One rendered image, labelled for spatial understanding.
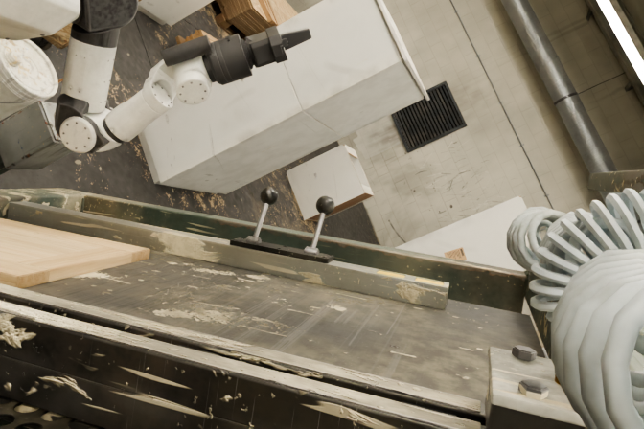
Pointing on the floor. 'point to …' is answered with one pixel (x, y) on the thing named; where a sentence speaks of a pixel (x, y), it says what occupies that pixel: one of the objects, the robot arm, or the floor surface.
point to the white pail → (24, 76)
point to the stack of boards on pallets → (250, 10)
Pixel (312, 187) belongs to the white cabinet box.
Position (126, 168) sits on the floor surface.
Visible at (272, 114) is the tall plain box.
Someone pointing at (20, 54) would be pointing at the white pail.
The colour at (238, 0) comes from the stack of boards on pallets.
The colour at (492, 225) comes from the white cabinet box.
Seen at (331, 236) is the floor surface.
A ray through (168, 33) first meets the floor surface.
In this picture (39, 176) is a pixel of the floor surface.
